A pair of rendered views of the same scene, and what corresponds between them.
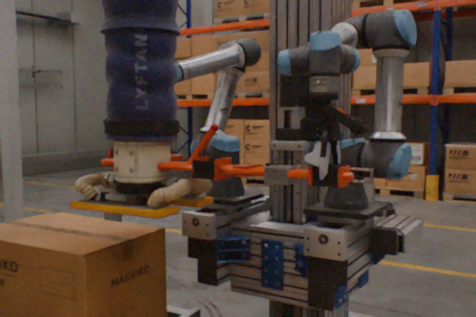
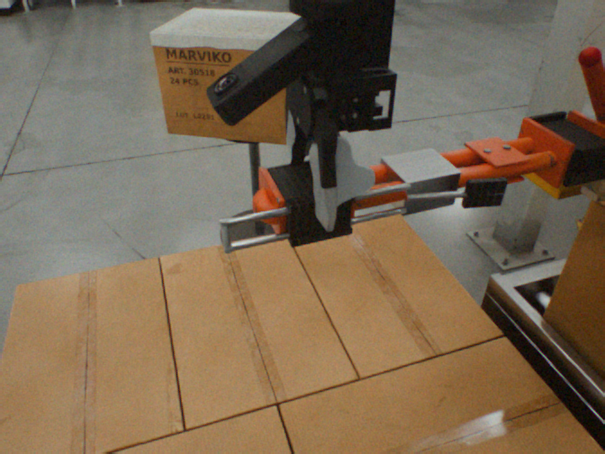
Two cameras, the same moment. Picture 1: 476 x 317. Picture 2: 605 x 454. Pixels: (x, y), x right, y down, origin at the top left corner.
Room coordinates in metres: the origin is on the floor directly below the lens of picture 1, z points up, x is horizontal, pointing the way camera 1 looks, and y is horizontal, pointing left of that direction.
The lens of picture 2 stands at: (1.57, -0.57, 1.48)
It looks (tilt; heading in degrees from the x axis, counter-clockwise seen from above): 36 degrees down; 131
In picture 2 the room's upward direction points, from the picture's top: straight up
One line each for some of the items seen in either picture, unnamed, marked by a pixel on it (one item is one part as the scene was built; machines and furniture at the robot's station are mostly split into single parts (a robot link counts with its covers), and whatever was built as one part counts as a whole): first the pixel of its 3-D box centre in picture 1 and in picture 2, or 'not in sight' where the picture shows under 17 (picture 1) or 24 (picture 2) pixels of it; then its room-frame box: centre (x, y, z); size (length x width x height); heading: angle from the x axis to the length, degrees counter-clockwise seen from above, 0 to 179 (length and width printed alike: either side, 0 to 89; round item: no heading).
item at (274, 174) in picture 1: (280, 174); (417, 180); (1.35, -0.12, 1.20); 0.07 x 0.07 x 0.04; 61
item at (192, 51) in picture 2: not in sight; (248, 74); (0.12, 0.75, 0.82); 0.60 x 0.40 x 0.40; 29
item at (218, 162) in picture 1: (211, 168); (564, 147); (1.46, 0.07, 1.20); 0.10 x 0.08 x 0.06; 151
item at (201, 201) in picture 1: (161, 193); not in sight; (1.66, 0.24, 1.10); 0.34 x 0.10 x 0.05; 61
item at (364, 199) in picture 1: (346, 191); not in sight; (1.74, -0.38, 1.09); 0.15 x 0.15 x 0.10
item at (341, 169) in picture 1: (329, 175); (305, 195); (1.28, -0.24, 1.20); 0.08 x 0.07 x 0.05; 61
